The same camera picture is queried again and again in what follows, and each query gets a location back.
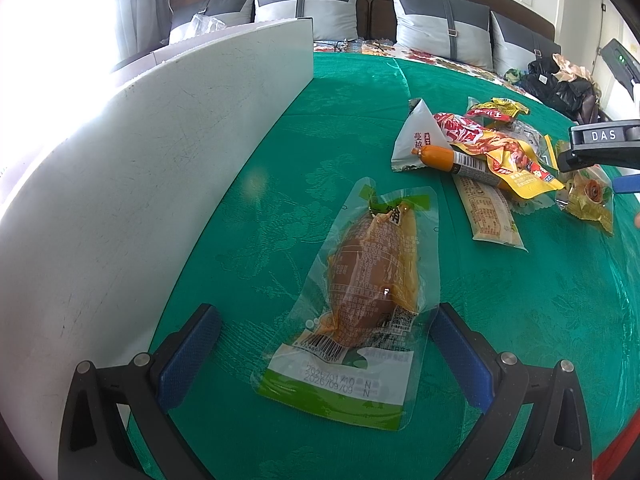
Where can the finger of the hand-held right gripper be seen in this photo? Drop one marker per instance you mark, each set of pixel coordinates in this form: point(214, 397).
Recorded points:
point(575, 157)
point(627, 185)

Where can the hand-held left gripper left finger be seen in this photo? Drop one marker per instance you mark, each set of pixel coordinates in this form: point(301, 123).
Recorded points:
point(187, 355)

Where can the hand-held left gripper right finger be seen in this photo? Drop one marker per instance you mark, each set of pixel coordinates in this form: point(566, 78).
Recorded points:
point(462, 360)

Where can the clear rolled-snack packet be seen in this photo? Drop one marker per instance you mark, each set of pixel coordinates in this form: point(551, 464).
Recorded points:
point(590, 197)

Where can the large yellow snack packet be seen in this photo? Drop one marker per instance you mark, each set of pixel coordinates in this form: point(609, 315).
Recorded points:
point(525, 175)

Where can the small yellow snack packet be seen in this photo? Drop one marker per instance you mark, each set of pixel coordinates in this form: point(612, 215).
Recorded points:
point(495, 110)

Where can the pale long printed snack packet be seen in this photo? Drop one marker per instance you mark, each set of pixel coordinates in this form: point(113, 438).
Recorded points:
point(492, 210)

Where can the red striped snack packet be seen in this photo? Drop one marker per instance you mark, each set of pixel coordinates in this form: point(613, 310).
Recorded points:
point(460, 130)

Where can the clear green-label braised snack packet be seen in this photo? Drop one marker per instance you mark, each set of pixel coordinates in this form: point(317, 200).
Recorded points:
point(350, 280)

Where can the orange sausage stick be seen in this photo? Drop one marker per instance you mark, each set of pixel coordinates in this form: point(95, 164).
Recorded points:
point(435, 156)

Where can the white triangular snack packet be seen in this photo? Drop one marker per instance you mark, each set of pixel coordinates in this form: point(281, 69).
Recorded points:
point(417, 135)

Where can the white storage box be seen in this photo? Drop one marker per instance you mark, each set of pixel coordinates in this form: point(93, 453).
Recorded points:
point(125, 185)

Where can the brown bag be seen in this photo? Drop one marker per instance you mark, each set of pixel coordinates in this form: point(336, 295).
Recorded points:
point(589, 105)

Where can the pile of dark clothes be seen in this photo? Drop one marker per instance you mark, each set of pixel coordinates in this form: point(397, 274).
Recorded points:
point(550, 87)

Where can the tan crumpled cloth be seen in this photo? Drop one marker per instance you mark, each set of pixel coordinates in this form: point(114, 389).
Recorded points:
point(570, 67)

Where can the grey two-tone pillow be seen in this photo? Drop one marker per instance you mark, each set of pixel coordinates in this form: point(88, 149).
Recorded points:
point(520, 45)
point(440, 25)
point(220, 10)
point(305, 10)

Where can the person's red clothing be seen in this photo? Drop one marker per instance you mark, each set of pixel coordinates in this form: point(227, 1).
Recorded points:
point(625, 460)

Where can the green patterned bedspread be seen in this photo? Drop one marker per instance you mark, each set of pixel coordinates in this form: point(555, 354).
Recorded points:
point(300, 125)

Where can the clear plastic bag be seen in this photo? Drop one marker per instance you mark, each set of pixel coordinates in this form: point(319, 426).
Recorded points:
point(205, 25)

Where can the light curtain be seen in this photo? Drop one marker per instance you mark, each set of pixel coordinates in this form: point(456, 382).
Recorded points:
point(145, 0)

